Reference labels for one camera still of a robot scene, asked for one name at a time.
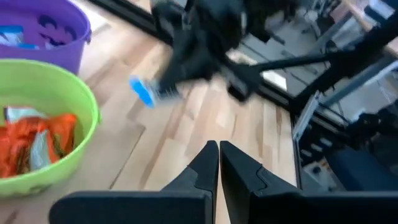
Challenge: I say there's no green jack-o-lantern bucket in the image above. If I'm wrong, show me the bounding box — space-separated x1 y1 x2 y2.
0 58 101 199

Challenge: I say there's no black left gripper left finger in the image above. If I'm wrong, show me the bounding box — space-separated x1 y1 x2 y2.
49 139 220 224

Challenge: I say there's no orange candy wrapper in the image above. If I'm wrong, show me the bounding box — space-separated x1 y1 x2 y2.
0 124 34 179
43 113 78 158

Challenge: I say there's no white paper sheet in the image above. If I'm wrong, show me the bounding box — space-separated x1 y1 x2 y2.
260 70 289 91

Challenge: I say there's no blue white candy wrapper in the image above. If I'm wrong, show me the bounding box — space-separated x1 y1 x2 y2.
0 24 25 47
128 74 182 109
17 42 40 51

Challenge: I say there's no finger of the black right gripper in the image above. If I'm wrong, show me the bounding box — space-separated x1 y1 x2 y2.
186 52 222 82
157 43 190 96

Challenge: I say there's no orange wrapper white back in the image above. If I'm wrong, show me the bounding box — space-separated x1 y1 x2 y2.
3 106 47 124
28 129 53 171

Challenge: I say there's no purple jack-o-lantern bucket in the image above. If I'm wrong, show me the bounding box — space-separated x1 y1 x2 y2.
0 0 93 76

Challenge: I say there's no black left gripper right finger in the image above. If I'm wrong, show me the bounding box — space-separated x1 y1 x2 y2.
220 140 398 224

